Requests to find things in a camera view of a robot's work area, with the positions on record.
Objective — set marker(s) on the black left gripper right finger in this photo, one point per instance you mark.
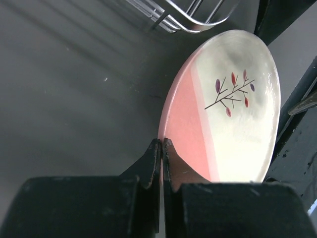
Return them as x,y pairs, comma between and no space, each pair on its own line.
197,208

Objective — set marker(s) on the metal wire dish rack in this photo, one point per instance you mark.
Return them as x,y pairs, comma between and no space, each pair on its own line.
191,16

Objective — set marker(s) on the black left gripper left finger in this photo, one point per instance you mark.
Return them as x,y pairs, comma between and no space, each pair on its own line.
123,206

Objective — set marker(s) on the pink cream plate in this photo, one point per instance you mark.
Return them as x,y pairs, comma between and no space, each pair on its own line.
222,110

